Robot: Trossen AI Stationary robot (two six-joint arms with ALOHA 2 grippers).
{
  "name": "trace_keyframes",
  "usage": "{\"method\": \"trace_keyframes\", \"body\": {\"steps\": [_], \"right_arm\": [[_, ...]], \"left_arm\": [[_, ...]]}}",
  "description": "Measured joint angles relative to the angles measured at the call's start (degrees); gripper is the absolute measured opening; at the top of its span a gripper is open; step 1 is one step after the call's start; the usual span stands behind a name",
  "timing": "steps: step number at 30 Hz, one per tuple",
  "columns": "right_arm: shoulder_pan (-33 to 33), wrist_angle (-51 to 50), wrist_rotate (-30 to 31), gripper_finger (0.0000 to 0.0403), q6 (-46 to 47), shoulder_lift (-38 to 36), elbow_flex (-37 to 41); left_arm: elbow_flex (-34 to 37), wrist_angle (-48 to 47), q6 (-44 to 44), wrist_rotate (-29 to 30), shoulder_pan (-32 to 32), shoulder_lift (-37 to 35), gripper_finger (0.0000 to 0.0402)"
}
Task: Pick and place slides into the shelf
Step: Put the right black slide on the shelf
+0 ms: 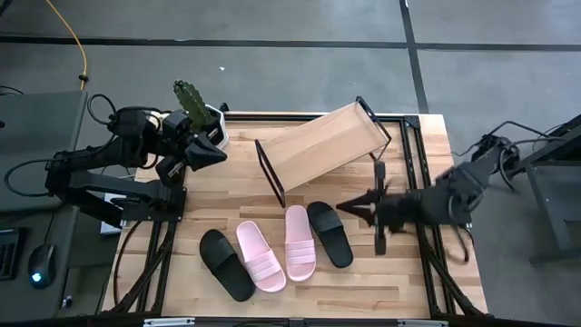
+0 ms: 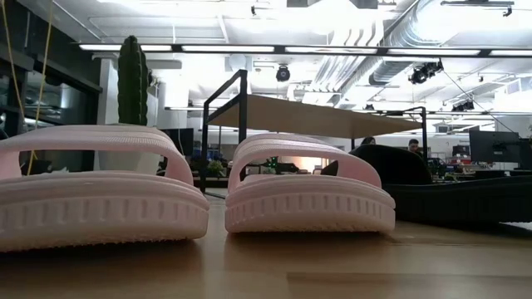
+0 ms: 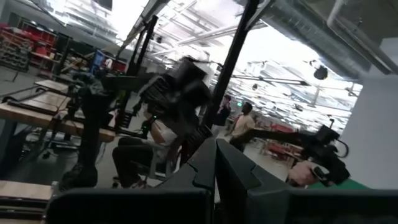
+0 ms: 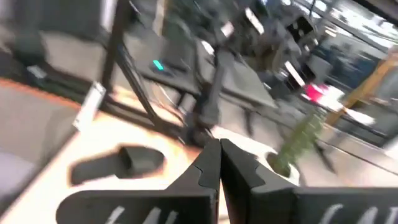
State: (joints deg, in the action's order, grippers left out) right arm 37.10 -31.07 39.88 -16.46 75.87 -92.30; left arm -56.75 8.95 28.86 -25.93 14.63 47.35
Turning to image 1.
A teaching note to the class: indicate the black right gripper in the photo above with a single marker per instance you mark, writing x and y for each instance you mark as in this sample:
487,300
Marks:
399,211

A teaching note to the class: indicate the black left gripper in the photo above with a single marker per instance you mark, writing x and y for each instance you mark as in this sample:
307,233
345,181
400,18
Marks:
174,165

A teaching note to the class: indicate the black rubber slide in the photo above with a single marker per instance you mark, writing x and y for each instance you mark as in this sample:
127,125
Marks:
227,265
330,234

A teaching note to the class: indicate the pink rubber slide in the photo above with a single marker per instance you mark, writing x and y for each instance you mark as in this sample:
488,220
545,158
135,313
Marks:
261,256
299,243

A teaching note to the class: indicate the wooden shelf with black frame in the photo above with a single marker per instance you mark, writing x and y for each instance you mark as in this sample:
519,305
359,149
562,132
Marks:
322,145

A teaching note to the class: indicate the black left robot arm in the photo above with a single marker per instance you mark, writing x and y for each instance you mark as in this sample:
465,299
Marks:
91,181

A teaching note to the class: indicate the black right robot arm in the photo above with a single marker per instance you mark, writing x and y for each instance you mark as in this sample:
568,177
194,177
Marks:
458,191

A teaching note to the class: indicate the green cactus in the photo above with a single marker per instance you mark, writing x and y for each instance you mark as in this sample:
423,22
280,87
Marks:
191,102

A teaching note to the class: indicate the white paper sheet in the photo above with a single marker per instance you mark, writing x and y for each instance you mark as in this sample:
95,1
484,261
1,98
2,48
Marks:
111,227

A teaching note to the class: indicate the grey side desk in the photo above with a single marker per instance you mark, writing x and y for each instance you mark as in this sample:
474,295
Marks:
27,136

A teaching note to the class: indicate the black computer mouse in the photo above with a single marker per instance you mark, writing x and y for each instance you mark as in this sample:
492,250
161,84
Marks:
42,265

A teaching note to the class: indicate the small black silver plug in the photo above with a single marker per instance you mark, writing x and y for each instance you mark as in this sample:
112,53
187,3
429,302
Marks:
67,302

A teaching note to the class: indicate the black keyboard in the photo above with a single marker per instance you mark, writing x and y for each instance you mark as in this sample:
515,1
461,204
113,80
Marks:
8,254

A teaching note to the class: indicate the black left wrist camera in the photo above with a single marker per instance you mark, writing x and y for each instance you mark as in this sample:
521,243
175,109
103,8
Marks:
176,125

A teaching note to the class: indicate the black aluminium table frame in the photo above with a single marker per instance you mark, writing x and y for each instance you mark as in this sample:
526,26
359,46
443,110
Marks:
240,116

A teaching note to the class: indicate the silver metal bracket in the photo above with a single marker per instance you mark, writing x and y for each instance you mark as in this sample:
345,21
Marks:
168,322
422,323

